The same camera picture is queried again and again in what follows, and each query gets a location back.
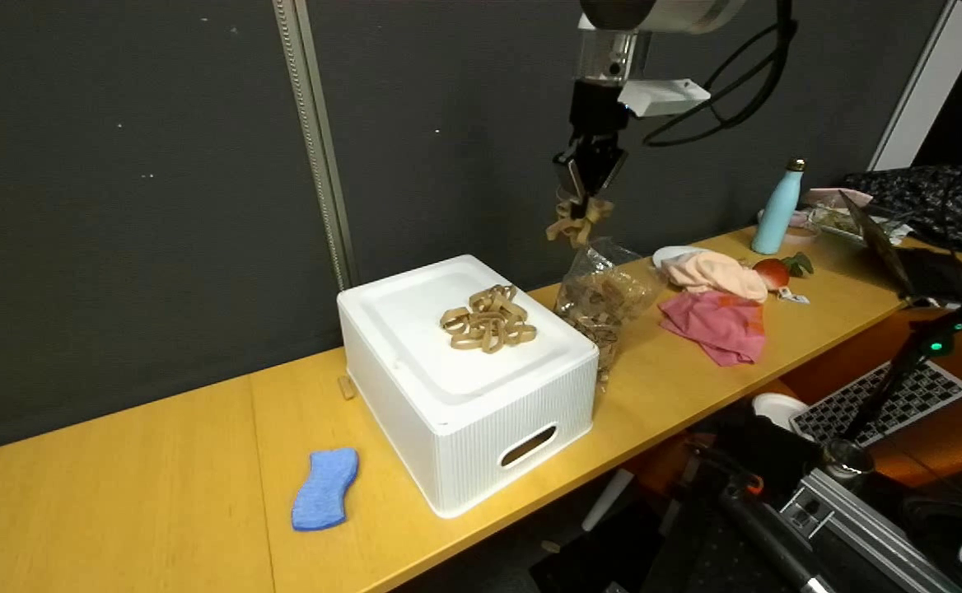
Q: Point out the red tomato toy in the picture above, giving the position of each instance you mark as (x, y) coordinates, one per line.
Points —
(778, 273)

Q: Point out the white upturned plastic basket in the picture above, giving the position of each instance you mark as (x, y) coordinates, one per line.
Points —
(466, 422)

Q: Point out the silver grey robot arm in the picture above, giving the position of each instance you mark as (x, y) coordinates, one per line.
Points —
(618, 33)

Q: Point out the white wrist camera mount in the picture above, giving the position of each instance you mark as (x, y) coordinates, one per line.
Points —
(664, 96)

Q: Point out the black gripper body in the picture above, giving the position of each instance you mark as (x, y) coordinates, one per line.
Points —
(594, 123)

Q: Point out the blue sponge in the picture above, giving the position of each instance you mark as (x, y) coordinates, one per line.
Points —
(320, 500)

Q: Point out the peach round cloth pads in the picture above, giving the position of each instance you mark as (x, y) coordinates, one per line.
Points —
(697, 273)

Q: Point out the pink cloth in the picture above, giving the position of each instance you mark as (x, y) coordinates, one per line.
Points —
(724, 329)

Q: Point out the light blue water bottle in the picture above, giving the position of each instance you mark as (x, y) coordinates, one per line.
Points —
(780, 204)

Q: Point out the black keyboard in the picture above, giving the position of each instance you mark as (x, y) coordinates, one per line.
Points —
(923, 196)

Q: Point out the rubber band clump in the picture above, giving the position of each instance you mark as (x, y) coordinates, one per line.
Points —
(578, 219)

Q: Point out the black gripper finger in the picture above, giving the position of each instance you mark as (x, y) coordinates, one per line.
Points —
(568, 176)
(601, 165)

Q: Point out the clear bag of rubber bands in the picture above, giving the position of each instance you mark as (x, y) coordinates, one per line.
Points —
(603, 291)

